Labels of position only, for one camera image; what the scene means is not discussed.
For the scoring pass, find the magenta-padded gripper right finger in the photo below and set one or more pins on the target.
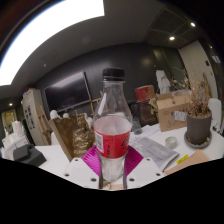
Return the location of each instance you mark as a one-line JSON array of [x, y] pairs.
[[146, 170]]

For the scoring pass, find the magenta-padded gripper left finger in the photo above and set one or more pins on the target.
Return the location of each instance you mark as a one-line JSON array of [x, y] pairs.
[[80, 171]]

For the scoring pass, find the clear red-label drink bottle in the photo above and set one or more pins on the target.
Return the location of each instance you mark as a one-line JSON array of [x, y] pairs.
[[112, 133]]

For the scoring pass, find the grey printed newspaper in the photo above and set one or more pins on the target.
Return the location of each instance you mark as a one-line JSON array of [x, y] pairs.
[[155, 151]]

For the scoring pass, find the small clear glass cup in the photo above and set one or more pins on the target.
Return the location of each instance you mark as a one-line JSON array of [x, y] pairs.
[[171, 142]]

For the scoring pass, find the brown wooden architectural model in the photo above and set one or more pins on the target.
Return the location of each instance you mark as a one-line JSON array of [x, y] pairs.
[[71, 135]]

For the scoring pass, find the yellow tag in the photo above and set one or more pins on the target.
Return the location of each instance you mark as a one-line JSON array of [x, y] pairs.
[[182, 159]]

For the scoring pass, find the clear glass jar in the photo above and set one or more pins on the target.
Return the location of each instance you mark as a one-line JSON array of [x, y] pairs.
[[136, 126]]

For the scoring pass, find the black flat box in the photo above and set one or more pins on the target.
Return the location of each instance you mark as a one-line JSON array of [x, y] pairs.
[[31, 156]]

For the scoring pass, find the dark wooden crate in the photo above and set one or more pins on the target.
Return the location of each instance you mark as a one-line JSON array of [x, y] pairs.
[[145, 113]]

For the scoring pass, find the tall wooden easel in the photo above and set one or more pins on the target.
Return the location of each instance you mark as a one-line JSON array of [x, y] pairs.
[[44, 126]]

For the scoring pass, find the white plaster bust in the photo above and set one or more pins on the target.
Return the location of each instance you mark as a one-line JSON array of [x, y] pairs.
[[54, 115], [65, 115]]

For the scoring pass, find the open cardboard box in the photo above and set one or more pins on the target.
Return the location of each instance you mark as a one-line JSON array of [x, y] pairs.
[[171, 111]]

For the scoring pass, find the small wooden easel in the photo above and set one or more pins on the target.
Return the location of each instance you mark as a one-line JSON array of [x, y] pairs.
[[94, 105]]

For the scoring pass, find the dried plant in grey pot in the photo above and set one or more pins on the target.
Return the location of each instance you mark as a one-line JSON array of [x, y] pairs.
[[199, 126]]

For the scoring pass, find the white plaster statue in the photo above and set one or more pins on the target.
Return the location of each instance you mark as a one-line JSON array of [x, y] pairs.
[[162, 81]]

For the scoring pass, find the white plastic chair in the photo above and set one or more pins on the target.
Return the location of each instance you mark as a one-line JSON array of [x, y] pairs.
[[216, 111]]

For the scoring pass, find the round ceiling spotlight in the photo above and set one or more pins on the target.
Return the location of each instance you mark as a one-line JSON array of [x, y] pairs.
[[172, 38], [193, 24]]

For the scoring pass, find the long ceiling light panel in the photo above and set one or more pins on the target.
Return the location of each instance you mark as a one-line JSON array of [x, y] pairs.
[[50, 30]]

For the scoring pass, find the black wall screen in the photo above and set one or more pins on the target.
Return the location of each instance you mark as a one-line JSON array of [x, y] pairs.
[[68, 91]]

